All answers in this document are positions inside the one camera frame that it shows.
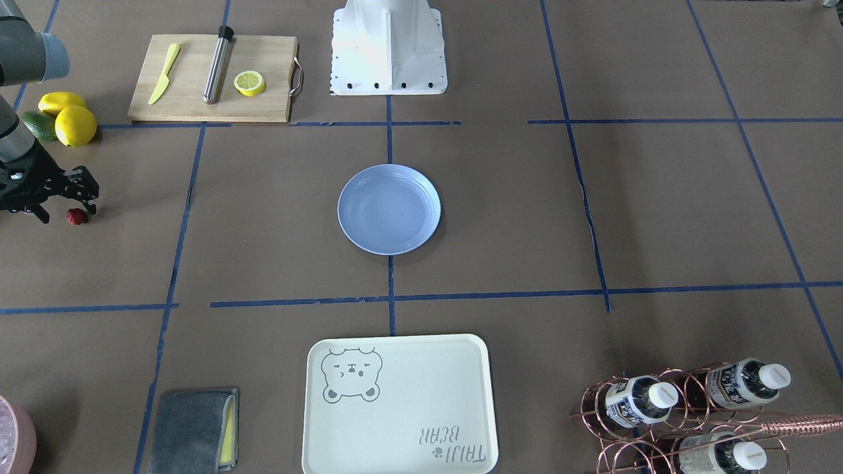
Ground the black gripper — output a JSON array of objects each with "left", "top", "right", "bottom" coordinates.
[{"left": 1, "top": 144, "right": 99, "bottom": 224}]

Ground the red strawberry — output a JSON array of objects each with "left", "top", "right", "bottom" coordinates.
[{"left": 65, "top": 208, "right": 90, "bottom": 226}]

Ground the blue plate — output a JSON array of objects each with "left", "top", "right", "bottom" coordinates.
[{"left": 337, "top": 164, "right": 443, "bottom": 256}]

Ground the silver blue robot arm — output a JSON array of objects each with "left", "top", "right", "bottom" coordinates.
[{"left": 1, "top": 1, "right": 99, "bottom": 224}]

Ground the yellow lemon front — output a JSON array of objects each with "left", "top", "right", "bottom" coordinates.
[{"left": 55, "top": 105, "right": 97, "bottom": 147}]

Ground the yellow lemon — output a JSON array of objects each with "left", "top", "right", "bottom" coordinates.
[
  {"left": 38, "top": 91, "right": 88, "bottom": 117},
  {"left": 55, "top": 105, "right": 97, "bottom": 147}
]

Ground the green avocado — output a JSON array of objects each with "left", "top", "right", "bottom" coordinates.
[{"left": 19, "top": 111, "right": 58, "bottom": 143}]

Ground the yellow lemon rear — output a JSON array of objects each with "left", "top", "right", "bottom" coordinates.
[{"left": 38, "top": 91, "right": 88, "bottom": 117}]

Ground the wooden cutting board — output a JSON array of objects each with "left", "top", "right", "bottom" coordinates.
[{"left": 128, "top": 35, "right": 303, "bottom": 123}]

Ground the steel muddler black cap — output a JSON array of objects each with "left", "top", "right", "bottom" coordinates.
[{"left": 202, "top": 25, "right": 234, "bottom": 105}]

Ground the yellow plastic knife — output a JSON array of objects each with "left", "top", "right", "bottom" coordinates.
[{"left": 148, "top": 43, "right": 181, "bottom": 105}]

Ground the lemon half slice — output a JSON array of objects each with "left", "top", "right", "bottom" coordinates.
[{"left": 234, "top": 70, "right": 266, "bottom": 97}]

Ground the pink bowl of ice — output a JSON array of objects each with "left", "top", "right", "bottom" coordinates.
[{"left": 1, "top": 396, "right": 37, "bottom": 473}]

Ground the grey yellow cloth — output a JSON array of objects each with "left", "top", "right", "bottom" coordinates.
[{"left": 147, "top": 387, "right": 240, "bottom": 473}]

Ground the cream bear tray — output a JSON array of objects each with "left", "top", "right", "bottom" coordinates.
[{"left": 302, "top": 334, "right": 499, "bottom": 473}]

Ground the tea bottle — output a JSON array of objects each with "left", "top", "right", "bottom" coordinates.
[
  {"left": 651, "top": 431, "right": 767, "bottom": 473},
  {"left": 596, "top": 375, "right": 680, "bottom": 432},
  {"left": 680, "top": 357, "right": 792, "bottom": 411}
]

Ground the tea bottle front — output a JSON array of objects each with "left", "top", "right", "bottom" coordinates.
[{"left": 651, "top": 431, "right": 767, "bottom": 473}]

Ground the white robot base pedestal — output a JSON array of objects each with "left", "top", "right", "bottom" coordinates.
[{"left": 329, "top": 1, "right": 449, "bottom": 96}]

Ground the copper wire bottle rack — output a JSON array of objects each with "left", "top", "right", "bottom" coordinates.
[{"left": 571, "top": 362, "right": 841, "bottom": 473}]

